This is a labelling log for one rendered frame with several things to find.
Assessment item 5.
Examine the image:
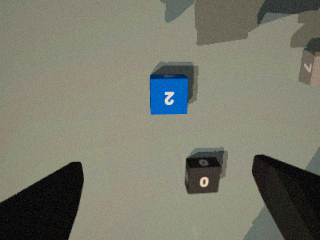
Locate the black block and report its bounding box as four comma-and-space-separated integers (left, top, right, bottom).
185, 157, 221, 195

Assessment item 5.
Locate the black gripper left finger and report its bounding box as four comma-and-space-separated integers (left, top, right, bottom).
0, 162, 84, 240

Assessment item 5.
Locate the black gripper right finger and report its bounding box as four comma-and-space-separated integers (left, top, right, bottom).
252, 155, 320, 240

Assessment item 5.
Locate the blue block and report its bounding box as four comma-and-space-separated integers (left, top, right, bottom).
150, 74, 189, 115

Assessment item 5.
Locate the grey digit block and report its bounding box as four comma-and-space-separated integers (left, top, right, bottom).
298, 49, 320, 86

